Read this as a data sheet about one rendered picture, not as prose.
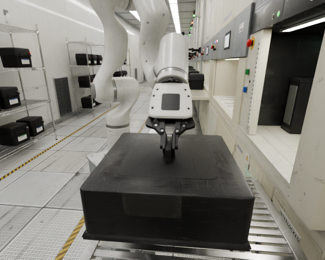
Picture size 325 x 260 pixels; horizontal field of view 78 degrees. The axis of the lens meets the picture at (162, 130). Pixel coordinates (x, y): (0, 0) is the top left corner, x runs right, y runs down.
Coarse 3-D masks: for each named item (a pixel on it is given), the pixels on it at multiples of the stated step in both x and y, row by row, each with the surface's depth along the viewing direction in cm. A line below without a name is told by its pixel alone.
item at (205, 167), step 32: (128, 160) 42; (160, 160) 42; (192, 160) 42; (224, 160) 43; (96, 192) 33; (128, 192) 32; (160, 192) 32; (192, 192) 32; (224, 192) 32; (96, 224) 35; (128, 224) 34; (160, 224) 34; (192, 224) 33; (224, 224) 33
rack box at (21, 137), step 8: (0, 128) 264; (8, 128) 262; (16, 128) 269; (24, 128) 282; (0, 136) 268; (8, 136) 266; (16, 136) 270; (24, 136) 283; (8, 144) 271; (16, 144) 271
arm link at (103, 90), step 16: (96, 0) 72; (112, 0) 74; (128, 0) 77; (112, 16) 77; (112, 32) 80; (112, 48) 84; (112, 64) 86; (96, 80) 90; (112, 80) 92; (96, 96) 91; (112, 96) 93
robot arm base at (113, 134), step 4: (108, 128) 100; (112, 128) 98; (116, 128) 98; (120, 128) 99; (124, 128) 100; (128, 128) 103; (108, 132) 100; (112, 132) 99; (116, 132) 99; (120, 132) 99; (124, 132) 101; (128, 132) 103; (108, 136) 101; (112, 136) 100; (116, 136) 100; (108, 140) 102; (112, 140) 101; (116, 140) 100; (108, 144) 103; (112, 144) 101; (108, 148) 104
